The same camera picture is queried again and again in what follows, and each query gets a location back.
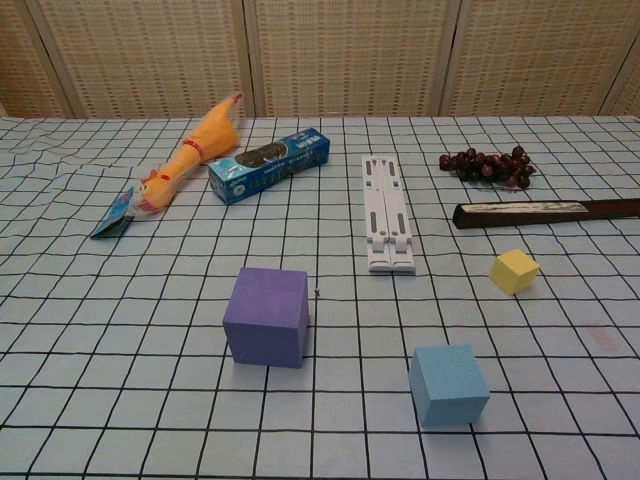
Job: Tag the small blue packet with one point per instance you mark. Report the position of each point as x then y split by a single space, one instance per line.
112 220

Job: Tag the blue cookie box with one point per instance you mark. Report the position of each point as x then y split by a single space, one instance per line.
270 167

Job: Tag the medium blue foam cube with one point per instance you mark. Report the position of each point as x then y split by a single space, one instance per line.
447 385

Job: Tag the dark red grape bunch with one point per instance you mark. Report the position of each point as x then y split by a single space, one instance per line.
480 167

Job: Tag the white folding laptop stand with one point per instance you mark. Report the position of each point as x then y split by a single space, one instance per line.
380 200

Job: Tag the large purple foam cube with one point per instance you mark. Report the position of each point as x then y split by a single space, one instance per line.
265 320

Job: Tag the light blue checked tablecloth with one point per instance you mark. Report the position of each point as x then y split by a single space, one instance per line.
150 350

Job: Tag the beige woven folding screen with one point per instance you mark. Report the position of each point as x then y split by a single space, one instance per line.
350 50

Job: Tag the yellow rubber chicken toy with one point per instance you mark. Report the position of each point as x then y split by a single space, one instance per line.
212 135

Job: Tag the folded dark wooden fan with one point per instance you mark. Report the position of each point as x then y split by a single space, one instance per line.
525 214

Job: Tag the small yellow foam cube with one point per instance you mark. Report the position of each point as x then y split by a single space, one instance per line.
515 272

